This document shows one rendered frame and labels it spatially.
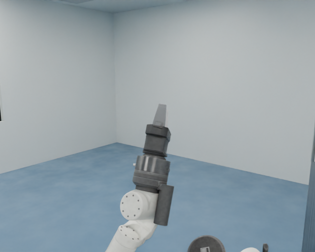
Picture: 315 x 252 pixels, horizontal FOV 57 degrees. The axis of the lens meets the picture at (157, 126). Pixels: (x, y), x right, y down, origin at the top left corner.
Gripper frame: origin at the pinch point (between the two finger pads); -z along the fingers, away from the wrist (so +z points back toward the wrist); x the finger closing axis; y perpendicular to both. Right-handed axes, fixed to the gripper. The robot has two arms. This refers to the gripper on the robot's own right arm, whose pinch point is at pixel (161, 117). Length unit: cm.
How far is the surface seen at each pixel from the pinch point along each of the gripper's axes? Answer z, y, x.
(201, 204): 41, -24, -318
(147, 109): -118, 110, -515
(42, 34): -190, 292, -370
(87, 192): 56, 135, -334
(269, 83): -156, -101, -374
